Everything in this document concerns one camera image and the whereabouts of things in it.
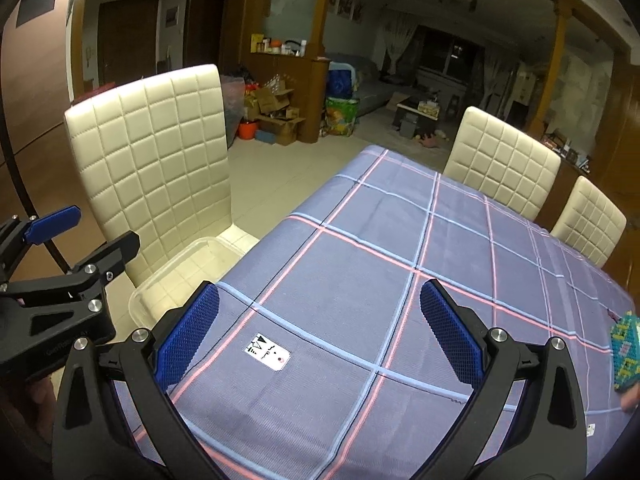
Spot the small floor toy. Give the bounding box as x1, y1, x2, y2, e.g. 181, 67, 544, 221
415, 130, 451, 148

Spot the grey sofa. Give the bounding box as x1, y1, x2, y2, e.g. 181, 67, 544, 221
325, 52, 416, 116

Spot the clear plastic container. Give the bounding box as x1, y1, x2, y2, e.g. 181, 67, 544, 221
129, 237, 261, 333

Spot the dark wooden door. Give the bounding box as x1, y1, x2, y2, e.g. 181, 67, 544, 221
97, 0, 161, 86

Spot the dark window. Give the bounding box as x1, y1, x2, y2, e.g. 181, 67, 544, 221
417, 25, 486, 86

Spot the row of bottles and jars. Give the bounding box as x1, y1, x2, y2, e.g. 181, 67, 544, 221
250, 34, 308, 56

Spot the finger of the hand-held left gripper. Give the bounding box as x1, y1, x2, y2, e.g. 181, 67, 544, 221
70, 230, 141, 287
0, 205, 82, 282

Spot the low wooden cabinet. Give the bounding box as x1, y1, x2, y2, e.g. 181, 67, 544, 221
240, 52, 331, 143

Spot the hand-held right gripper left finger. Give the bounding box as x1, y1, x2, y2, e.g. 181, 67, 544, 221
51, 280, 226, 480

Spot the blue bedding bag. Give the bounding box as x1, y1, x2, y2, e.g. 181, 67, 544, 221
327, 67, 357, 100

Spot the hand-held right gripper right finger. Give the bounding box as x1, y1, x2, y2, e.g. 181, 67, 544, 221
410, 279, 588, 480

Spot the cream quilted dining chair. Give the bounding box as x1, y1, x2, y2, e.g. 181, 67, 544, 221
64, 64, 261, 321
550, 176, 627, 268
443, 106, 562, 221

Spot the white printed label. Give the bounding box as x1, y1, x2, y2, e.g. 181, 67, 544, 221
246, 332, 291, 372

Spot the blue plaid tablecloth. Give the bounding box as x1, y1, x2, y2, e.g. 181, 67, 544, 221
112, 145, 640, 480

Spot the white standing air conditioner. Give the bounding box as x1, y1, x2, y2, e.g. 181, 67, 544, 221
515, 70, 533, 106

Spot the clear plastic bag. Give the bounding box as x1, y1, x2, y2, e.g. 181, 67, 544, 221
220, 75, 248, 148

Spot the colourful printed bag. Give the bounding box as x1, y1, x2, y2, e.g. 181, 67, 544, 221
325, 97, 360, 137

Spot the coffee table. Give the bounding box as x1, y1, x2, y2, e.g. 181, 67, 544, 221
392, 97, 441, 136

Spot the sheer curtain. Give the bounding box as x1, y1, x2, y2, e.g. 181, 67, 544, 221
482, 50, 518, 106
377, 12, 418, 78

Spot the beaded blue tissue box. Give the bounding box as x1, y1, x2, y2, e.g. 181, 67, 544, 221
609, 312, 640, 393

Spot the pile of cardboard boxes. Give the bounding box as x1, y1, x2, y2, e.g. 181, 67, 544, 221
242, 80, 307, 146

